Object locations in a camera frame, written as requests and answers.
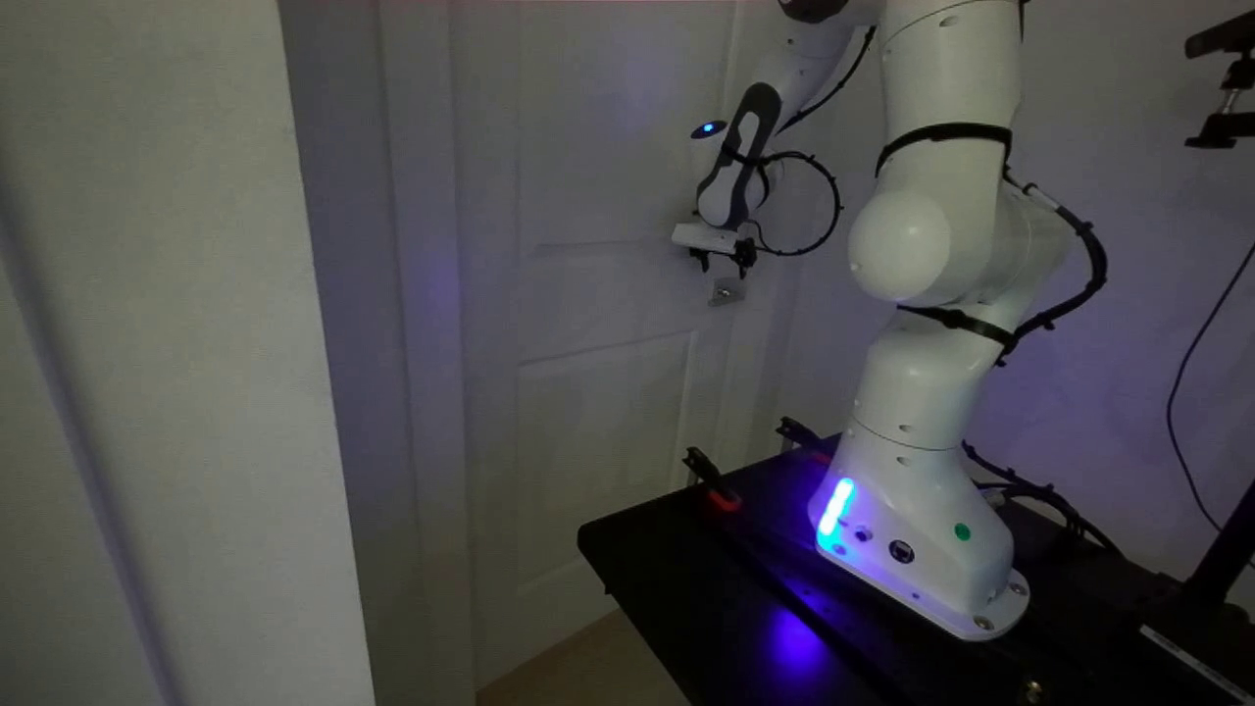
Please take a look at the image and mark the black camera on stand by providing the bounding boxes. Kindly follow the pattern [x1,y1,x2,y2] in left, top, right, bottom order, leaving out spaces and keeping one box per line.
[1179,9,1255,151]

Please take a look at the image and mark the black base cables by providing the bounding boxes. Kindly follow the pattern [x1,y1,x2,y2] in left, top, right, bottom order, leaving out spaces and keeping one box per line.
[956,435,1118,555]

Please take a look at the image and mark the white panelled door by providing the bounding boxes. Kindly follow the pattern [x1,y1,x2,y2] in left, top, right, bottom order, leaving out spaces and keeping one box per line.
[447,0,793,690]

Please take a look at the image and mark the black clamp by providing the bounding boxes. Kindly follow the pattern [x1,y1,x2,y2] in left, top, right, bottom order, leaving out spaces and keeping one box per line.
[772,410,841,462]

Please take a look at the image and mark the black robot table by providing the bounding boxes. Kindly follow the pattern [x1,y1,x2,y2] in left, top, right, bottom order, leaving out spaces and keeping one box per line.
[571,435,1255,706]

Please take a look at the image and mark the black stand pole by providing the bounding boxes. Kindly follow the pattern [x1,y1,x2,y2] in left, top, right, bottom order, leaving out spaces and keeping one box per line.
[1179,478,1255,613]

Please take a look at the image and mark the black hanging wall cable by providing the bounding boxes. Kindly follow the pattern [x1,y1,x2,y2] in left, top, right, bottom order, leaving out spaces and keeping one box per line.
[1159,240,1255,534]

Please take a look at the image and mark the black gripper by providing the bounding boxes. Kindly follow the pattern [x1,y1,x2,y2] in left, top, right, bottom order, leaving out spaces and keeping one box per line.
[692,240,764,281]

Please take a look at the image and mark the red handled clamp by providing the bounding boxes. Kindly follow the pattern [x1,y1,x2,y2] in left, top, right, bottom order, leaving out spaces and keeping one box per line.
[673,444,747,517]

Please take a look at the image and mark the white door frame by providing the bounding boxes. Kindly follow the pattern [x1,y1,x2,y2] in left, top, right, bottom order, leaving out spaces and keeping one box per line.
[274,0,477,706]

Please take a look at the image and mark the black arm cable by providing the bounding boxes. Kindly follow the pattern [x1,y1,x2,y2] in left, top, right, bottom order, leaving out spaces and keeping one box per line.
[747,24,1115,367]

